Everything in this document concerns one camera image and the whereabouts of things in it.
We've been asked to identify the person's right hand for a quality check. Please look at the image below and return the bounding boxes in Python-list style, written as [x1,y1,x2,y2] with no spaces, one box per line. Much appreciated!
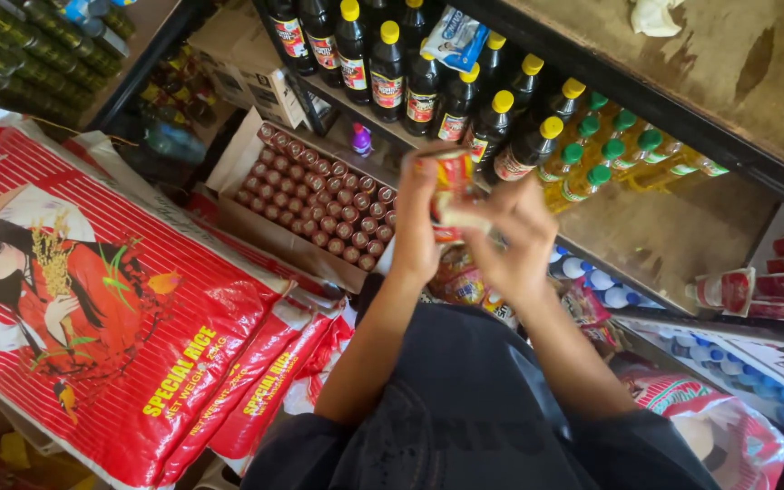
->
[456,176,562,304]

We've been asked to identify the person's left hand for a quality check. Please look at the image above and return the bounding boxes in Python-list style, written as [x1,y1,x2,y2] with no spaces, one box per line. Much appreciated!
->
[391,146,466,281]

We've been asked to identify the red yellow sachet strip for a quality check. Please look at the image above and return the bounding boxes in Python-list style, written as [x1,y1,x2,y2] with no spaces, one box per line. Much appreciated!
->
[414,148,502,247]

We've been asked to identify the small purple bottle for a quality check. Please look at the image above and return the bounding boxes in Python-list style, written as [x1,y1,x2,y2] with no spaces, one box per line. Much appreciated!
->
[351,122,374,159]

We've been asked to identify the heap of colourful snack packets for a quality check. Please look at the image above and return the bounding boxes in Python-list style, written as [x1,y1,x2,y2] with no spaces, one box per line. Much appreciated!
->
[427,244,621,355]

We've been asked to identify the row of dark sauce bottles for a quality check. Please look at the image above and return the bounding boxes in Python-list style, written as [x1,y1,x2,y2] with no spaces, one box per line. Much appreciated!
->
[264,0,588,186]

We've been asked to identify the row of green-capped oil bottles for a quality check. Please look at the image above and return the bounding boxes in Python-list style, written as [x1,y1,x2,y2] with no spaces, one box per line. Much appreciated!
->
[536,91,730,216]

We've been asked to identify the group of blue white bottle caps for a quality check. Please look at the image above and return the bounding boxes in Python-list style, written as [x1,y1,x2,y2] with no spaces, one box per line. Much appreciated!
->
[547,246,643,310]

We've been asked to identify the blue white packet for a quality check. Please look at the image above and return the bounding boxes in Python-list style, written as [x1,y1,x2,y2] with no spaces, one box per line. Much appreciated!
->
[421,5,491,74]

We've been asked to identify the group of red cans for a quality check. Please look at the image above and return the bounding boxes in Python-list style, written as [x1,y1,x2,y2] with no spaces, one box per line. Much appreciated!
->
[234,122,400,273]

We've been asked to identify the black framed wooden shelf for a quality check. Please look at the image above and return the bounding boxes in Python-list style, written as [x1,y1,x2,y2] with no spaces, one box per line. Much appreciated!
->
[86,0,784,329]

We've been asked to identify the open cardboard carton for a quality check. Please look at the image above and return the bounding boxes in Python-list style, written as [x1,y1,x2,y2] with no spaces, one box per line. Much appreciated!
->
[204,108,401,295]

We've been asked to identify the person's dark clothing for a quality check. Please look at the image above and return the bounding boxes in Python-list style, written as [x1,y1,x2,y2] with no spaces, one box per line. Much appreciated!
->
[240,274,724,490]

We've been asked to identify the brown cardboard box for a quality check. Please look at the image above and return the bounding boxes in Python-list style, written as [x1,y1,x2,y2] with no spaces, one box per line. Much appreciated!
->
[186,0,309,132]

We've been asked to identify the red white tube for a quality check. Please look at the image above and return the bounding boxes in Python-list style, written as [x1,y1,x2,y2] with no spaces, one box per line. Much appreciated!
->
[685,267,758,317]

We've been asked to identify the white crumpled cloth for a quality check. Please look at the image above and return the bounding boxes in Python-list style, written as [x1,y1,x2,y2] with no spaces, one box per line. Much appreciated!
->
[629,0,687,39]

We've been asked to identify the clear plastic bottle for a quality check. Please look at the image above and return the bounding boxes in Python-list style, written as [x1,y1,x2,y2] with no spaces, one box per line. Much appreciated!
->
[142,117,209,166]

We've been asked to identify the tray of blue capped bottles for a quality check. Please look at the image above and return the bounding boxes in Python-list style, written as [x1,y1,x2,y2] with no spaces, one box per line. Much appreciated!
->
[627,320,784,438]

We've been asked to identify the red white plastic bag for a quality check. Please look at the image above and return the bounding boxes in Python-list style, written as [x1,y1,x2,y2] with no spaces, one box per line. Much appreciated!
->
[620,371,784,490]

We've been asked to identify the large red pictured rice sack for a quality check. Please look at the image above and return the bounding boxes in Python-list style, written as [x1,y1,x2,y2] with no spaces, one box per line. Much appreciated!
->
[0,102,292,490]

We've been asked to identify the stack of green cans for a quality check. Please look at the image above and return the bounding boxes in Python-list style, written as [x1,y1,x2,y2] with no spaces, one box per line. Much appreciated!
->
[0,0,138,129]

